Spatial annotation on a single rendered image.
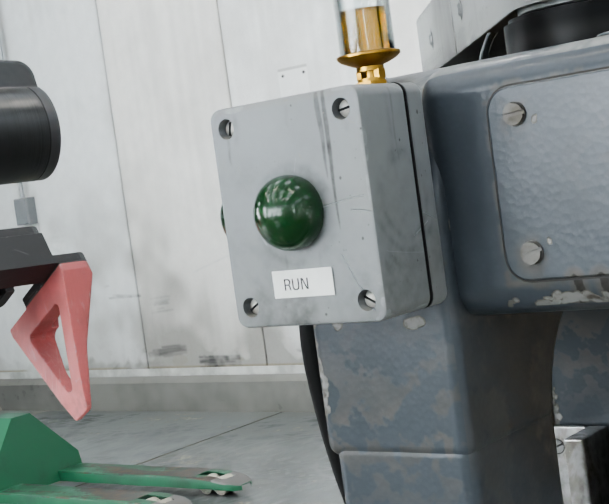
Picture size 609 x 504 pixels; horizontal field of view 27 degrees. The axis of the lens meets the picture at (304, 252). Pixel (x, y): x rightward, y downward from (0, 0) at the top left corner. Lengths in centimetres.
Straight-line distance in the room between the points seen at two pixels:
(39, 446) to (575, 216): 583
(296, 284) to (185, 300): 732
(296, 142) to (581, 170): 11
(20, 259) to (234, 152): 19
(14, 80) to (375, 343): 32
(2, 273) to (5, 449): 549
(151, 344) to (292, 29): 228
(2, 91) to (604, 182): 39
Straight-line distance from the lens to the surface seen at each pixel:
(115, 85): 806
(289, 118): 49
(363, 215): 47
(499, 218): 50
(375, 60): 56
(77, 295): 68
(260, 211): 48
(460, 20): 80
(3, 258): 66
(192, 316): 779
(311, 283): 49
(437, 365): 52
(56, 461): 630
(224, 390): 766
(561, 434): 73
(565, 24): 61
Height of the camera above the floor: 129
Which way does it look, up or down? 3 degrees down
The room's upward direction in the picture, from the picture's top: 8 degrees counter-clockwise
